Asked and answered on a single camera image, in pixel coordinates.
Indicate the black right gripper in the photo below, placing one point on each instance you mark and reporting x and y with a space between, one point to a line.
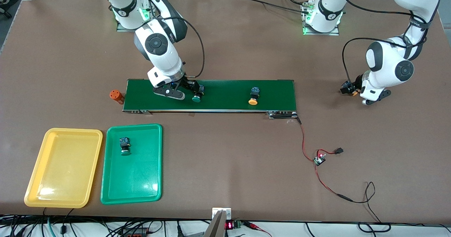
190 84

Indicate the yellow mushroom push button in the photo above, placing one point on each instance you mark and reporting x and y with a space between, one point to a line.
253 96
348 87

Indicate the green mushroom push button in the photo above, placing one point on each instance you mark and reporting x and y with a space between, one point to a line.
198 95
125 146

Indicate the orange cylinder marked 4680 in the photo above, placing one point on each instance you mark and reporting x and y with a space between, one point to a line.
116 96

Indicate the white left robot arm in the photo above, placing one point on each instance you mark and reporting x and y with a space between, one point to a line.
387 68

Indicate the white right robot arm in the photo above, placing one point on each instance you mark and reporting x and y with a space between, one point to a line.
162 57

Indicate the green belt conveyor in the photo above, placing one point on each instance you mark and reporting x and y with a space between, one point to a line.
225 96

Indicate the black plug with red lead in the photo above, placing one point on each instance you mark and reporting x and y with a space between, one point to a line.
339 151

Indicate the small speed controller board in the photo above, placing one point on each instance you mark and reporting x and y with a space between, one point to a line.
320 159

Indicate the green plastic tray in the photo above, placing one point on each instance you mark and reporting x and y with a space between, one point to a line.
141 173

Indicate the red digit display module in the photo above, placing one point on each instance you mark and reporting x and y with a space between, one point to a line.
229 225

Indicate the yellow plastic tray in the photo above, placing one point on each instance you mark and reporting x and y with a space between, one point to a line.
63 166

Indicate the red clip lead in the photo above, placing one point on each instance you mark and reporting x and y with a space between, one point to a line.
252 225

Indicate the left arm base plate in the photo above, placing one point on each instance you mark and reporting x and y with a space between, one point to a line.
324 33

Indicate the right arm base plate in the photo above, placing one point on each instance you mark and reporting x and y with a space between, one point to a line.
123 28

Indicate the white pole bracket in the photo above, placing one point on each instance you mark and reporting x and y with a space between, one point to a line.
228 214

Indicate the aluminium camera pole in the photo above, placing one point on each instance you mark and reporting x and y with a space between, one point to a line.
216 228

